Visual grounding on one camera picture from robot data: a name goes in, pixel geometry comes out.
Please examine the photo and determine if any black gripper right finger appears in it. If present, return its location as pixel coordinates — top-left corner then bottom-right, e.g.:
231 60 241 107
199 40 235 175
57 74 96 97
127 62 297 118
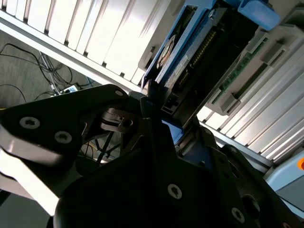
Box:
180 127 304 228

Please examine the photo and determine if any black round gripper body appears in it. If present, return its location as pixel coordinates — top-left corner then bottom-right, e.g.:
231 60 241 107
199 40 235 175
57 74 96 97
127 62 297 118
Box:
53 111 228 228

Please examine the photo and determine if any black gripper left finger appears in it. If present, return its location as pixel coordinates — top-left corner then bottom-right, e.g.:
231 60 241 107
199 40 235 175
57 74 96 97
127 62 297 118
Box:
0 84 190 216

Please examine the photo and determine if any hard disk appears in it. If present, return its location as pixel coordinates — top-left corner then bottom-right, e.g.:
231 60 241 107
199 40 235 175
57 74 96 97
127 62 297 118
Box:
141 0 281 167

